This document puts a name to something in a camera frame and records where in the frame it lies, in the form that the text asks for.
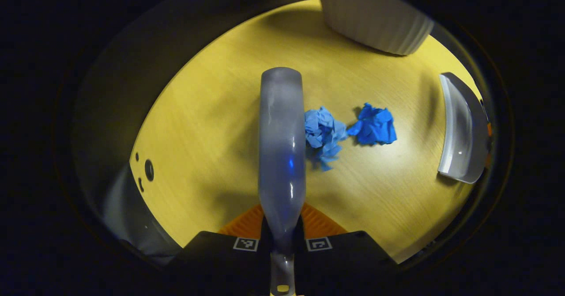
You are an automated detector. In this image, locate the grey plastic dustpan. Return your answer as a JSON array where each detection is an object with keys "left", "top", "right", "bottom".
[{"left": 437, "top": 72, "right": 490, "bottom": 185}]

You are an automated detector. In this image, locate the deep blue paper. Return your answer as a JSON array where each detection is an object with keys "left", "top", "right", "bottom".
[{"left": 347, "top": 102, "right": 398, "bottom": 146}]

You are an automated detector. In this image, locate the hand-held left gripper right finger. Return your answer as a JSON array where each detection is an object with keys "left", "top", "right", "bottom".
[{"left": 293, "top": 202, "right": 399, "bottom": 296}]

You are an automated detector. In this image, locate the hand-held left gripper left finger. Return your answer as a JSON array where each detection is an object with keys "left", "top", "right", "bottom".
[{"left": 170, "top": 203, "right": 272, "bottom": 296}]

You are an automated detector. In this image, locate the light blue paper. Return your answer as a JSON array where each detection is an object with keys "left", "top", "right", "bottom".
[{"left": 304, "top": 106, "right": 349, "bottom": 172}]

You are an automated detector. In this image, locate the yellow wooden desktop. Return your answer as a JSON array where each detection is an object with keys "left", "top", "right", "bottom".
[{"left": 129, "top": 0, "right": 486, "bottom": 265}]

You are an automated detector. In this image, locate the grey ribbed garbage bin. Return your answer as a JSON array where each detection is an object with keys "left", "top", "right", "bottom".
[{"left": 320, "top": 0, "right": 435, "bottom": 56}]

